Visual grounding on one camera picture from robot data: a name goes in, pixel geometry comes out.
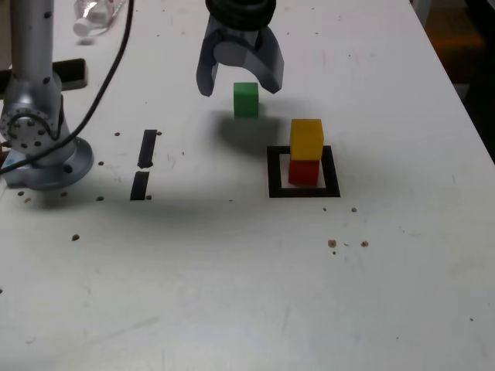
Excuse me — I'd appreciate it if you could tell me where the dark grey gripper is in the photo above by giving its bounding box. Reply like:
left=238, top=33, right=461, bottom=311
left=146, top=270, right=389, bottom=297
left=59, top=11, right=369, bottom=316
left=196, top=16, right=286, bottom=97

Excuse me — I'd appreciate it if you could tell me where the green cube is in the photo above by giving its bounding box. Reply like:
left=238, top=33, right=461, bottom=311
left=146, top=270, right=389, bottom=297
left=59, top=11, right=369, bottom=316
left=233, top=82, right=259, bottom=119

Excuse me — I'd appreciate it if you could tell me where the yellow cube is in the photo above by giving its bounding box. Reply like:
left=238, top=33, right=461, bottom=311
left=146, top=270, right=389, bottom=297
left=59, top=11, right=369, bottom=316
left=289, top=118, right=324, bottom=162

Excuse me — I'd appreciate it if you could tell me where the red cube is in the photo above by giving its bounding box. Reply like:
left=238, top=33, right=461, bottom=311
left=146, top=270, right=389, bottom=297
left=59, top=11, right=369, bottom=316
left=288, top=158, right=321, bottom=186

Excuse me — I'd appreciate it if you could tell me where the black tape square outline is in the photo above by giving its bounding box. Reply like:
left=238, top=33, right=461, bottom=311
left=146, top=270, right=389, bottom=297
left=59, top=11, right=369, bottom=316
left=266, top=145, right=341, bottom=199

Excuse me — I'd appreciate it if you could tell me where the black tape strip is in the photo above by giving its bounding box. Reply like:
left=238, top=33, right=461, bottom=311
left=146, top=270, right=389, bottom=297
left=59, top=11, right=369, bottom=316
left=130, top=129, right=159, bottom=201

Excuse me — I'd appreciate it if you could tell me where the clear plastic bottle, white cap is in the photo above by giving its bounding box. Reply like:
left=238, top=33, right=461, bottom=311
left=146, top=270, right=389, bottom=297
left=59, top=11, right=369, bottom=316
left=72, top=0, right=128, bottom=39

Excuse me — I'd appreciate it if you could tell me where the black rectangular device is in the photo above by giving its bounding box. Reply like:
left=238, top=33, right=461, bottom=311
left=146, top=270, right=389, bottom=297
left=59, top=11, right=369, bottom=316
left=52, top=58, right=88, bottom=92

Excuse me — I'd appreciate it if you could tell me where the long black cable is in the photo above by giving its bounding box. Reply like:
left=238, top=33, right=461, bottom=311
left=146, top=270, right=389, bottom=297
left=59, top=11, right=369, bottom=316
left=0, top=0, right=135, bottom=175

